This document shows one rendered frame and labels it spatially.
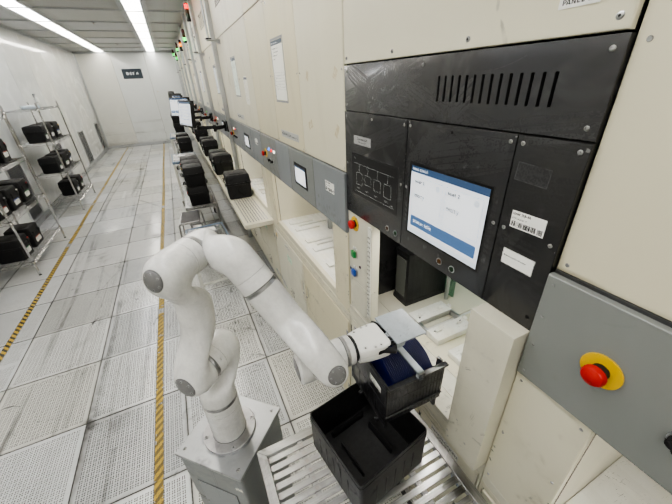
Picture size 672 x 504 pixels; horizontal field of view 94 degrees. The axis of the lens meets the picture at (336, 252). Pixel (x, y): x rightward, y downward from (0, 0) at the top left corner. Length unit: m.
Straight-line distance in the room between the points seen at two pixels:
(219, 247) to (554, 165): 0.70
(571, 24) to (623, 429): 0.70
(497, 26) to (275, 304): 0.74
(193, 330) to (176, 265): 0.23
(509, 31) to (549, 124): 0.19
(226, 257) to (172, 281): 0.15
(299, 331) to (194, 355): 0.38
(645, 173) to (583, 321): 0.27
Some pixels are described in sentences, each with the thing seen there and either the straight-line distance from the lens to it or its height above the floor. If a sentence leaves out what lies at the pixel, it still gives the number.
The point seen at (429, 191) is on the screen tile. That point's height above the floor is 1.62.
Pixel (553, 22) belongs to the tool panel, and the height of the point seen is 1.98.
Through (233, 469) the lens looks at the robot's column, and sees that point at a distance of 1.35.
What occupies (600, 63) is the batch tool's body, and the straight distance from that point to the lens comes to 0.68.
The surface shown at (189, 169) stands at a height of 0.96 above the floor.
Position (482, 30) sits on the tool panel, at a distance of 0.83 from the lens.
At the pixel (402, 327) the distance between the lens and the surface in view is 0.96.
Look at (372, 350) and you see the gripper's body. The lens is 0.89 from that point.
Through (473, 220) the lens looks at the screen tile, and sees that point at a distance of 0.84.
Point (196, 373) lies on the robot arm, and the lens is 1.06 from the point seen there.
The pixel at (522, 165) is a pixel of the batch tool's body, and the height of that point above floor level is 1.75.
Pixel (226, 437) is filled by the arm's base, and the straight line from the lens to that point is 1.36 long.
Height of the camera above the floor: 1.91
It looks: 29 degrees down
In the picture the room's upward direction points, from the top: 3 degrees counter-clockwise
